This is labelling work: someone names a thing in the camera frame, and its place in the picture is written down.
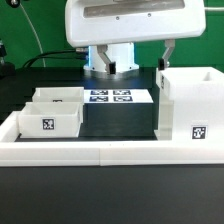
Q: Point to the white U-shaped fence frame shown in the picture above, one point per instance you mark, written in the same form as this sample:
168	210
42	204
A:
103	153

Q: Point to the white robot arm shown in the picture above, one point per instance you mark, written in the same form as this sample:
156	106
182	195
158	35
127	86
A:
120	53

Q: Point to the black stand at left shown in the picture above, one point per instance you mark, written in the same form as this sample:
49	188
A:
6	68

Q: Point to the white rear drawer tray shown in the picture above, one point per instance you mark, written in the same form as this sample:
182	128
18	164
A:
59	94

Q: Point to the white drawer cabinet box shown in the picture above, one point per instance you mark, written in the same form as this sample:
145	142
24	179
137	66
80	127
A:
191	104

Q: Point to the white front drawer tray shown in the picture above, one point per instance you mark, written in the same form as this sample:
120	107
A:
50	120

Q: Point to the white drawer tray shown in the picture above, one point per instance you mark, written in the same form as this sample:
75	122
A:
59	94
50	120

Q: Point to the white fiducial marker sheet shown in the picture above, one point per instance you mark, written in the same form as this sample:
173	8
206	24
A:
117	96

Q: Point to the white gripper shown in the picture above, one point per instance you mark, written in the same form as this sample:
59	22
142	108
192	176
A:
101	22

